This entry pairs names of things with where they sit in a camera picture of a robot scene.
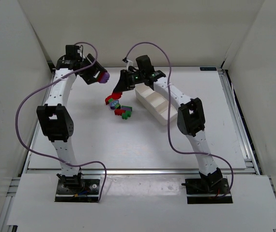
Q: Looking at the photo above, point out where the red rounded lego brick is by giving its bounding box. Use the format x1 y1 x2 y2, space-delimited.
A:
97 72 106 84

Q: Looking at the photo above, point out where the purple paw print lego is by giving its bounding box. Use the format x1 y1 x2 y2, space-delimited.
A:
109 99 121 110

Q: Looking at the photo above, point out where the purple curved lego brick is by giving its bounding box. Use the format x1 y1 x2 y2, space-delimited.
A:
105 72 110 83

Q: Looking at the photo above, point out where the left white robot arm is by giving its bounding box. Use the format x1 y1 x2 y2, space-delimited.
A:
36 44 109 178

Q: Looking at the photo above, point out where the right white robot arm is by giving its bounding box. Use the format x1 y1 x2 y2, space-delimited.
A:
113 55 223 188

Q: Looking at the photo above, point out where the green flat lego on table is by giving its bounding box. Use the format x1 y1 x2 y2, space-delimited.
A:
121 106 133 111

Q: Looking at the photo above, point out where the red lego brick on table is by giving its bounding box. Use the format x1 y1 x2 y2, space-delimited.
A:
114 109 126 116

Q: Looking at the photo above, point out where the white three-compartment tray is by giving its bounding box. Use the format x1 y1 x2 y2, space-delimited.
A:
135 84 169 126

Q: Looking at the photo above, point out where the blue label sticker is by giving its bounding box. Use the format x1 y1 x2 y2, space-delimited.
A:
199 67 217 72

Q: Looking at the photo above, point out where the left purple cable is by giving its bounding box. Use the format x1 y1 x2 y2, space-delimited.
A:
15 42 107 203

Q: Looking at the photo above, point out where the purple cable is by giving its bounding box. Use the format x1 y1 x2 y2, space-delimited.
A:
15 42 107 203
124 42 234 199

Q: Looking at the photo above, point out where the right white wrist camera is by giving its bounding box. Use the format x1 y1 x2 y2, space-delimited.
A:
123 57 133 73

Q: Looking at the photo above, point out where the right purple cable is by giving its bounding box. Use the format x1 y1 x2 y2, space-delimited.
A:
124 42 234 199

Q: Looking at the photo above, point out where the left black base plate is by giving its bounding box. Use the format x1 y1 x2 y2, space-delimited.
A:
54 179 100 203

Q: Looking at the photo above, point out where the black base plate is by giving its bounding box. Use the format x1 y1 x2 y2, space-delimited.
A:
181 178 233 204
54 179 100 203

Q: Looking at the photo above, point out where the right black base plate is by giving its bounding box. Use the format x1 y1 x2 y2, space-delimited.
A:
181 178 233 204

